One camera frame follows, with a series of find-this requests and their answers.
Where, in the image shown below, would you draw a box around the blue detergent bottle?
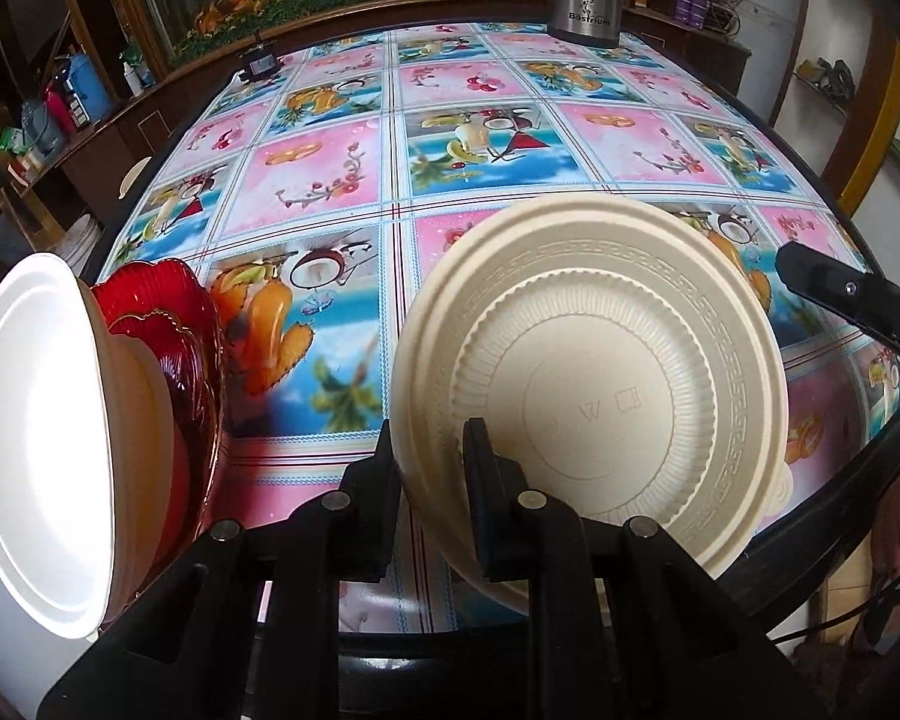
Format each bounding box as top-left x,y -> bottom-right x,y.
67,52 -> 115,122

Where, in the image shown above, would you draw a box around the small black device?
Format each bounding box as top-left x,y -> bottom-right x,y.
236,34 -> 282,83

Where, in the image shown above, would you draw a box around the cream disposable plate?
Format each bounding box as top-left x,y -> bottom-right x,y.
388,195 -> 796,616

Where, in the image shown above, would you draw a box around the red bottle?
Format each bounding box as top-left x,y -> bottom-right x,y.
45,79 -> 82,134

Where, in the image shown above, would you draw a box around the white foam bowl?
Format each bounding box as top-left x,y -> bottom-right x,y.
97,330 -> 178,601
0,253 -> 121,642

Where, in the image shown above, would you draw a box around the small red gold-rimmed plate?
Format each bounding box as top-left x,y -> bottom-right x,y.
111,307 -> 220,563

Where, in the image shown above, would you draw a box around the pale blue bottle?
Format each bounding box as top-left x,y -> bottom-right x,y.
21,101 -> 65,160

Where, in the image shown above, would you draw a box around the large red glass plate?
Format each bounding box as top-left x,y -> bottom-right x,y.
92,258 -> 227,590

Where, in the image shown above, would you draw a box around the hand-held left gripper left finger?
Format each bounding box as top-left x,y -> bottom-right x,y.
37,420 -> 403,720

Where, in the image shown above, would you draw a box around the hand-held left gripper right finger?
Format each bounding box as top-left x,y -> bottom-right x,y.
461,418 -> 826,720

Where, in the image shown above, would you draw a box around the white bucket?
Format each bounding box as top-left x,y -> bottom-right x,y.
64,214 -> 107,275

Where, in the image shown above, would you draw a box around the tangled cables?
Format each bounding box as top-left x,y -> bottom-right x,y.
709,0 -> 748,38

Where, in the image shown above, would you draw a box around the white bottle green cap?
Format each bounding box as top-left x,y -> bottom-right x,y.
120,45 -> 155,95

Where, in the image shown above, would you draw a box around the fruit print tablecloth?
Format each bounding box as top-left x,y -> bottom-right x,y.
101,21 -> 900,638

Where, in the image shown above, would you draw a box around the black cable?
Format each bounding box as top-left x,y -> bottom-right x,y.
776,562 -> 900,643

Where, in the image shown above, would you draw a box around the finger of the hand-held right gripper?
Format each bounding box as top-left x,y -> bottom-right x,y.
776,240 -> 900,362

